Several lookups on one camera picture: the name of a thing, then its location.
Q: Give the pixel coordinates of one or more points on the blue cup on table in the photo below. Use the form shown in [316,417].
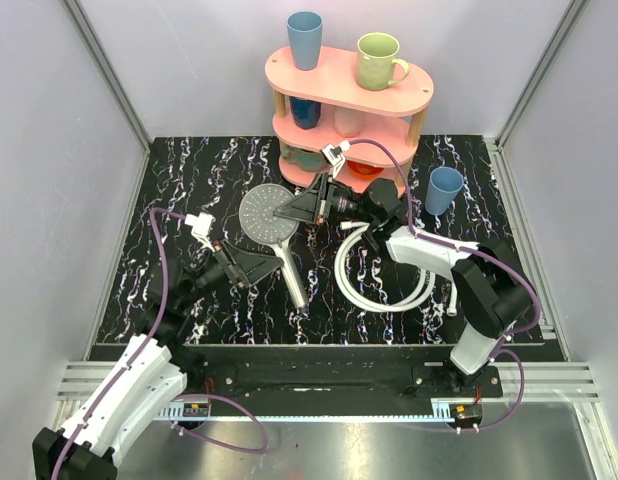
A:
[444,185]

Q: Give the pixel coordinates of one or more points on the pink faceted cup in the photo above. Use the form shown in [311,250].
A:
[348,122]

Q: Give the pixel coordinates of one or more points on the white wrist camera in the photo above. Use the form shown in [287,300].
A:
[200,227]
[335,156]

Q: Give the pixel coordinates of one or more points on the blue cup on shelf top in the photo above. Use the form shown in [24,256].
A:
[305,39]

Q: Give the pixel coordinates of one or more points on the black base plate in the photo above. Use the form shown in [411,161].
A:
[319,382]

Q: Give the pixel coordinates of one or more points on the grey shower head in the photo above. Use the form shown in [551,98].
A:
[260,224]

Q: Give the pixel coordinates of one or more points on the pink three-tier shelf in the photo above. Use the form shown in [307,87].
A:
[392,117]

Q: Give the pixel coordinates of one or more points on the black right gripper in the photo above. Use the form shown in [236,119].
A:
[304,206]

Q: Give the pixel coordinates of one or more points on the dark blue cup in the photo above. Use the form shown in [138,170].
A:
[306,113]

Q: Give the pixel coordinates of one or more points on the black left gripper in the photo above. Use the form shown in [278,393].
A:
[229,265]

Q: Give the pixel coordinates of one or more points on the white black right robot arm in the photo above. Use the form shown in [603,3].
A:
[486,279]

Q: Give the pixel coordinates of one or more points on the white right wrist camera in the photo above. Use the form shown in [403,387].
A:
[335,156]

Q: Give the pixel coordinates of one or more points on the green mug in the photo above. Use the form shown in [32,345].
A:
[378,66]

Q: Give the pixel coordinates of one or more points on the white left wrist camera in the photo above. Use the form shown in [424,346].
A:
[200,227]

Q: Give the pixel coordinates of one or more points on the orange bowl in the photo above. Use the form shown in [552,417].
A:
[364,171]

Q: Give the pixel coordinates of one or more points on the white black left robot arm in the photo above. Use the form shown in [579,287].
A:
[157,376]

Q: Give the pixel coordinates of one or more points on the teal ceramic mug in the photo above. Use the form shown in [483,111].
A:
[306,160]

